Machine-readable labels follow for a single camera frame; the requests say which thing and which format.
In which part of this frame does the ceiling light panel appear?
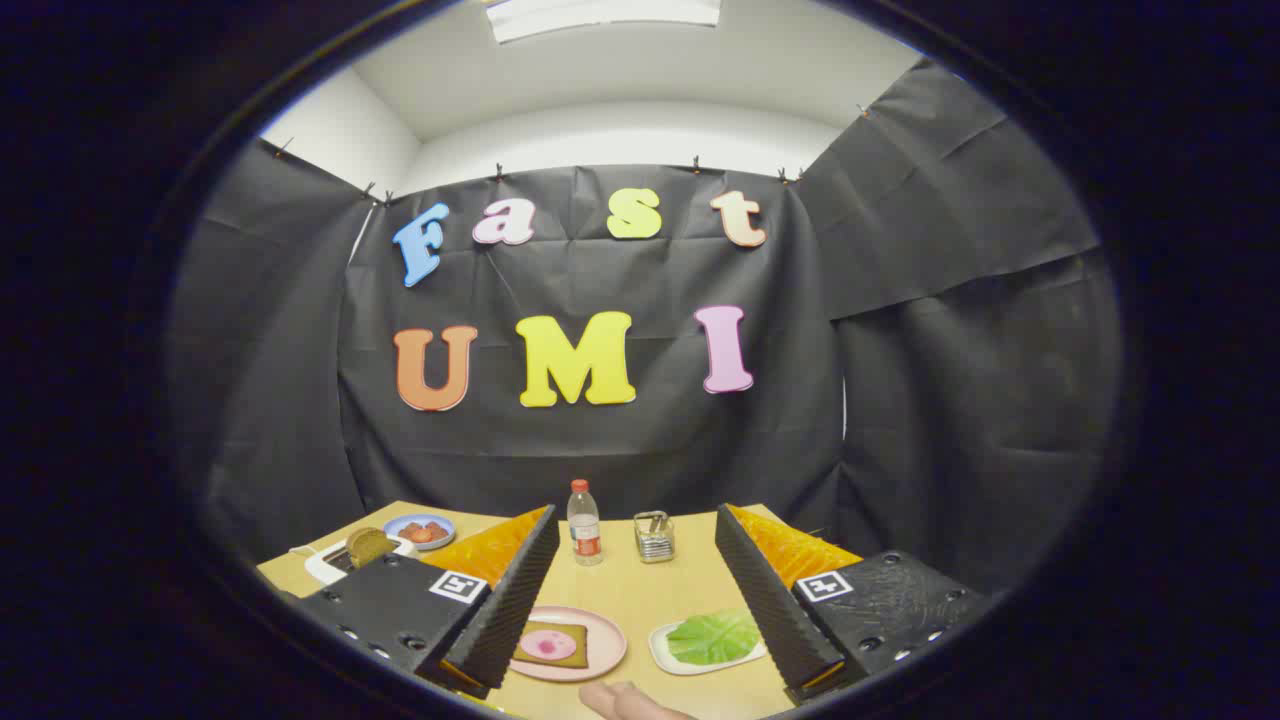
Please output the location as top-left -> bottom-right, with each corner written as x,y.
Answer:
485,0 -> 723,44

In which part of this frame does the green lettuce leaf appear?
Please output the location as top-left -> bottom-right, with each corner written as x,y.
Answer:
666,610 -> 763,666

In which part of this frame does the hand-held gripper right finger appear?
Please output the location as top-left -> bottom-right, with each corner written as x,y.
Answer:
714,503 -> 991,706

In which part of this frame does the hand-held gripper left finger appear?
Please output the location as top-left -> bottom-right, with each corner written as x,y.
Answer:
295,505 -> 561,701

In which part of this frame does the small white plate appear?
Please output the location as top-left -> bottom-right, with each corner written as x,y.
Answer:
648,622 -> 769,676

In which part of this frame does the brown toast slice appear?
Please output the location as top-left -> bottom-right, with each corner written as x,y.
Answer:
345,527 -> 398,569

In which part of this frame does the pink round plate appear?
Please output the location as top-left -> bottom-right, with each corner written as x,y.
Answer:
508,606 -> 628,683

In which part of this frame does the black backdrop cloth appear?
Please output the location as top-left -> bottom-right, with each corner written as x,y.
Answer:
165,60 -> 1126,601

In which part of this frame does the bread slice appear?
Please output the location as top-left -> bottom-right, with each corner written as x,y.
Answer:
512,620 -> 591,669

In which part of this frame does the white toaster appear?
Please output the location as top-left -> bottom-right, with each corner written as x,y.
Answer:
304,535 -> 416,586

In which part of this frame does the metal wire utensil holder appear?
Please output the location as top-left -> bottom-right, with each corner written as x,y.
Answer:
634,511 -> 676,564

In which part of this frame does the clear water bottle red cap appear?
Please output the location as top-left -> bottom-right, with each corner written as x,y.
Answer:
567,479 -> 604,567

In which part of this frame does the blue round plate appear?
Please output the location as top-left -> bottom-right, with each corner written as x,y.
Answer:
383,514 -> 457,552

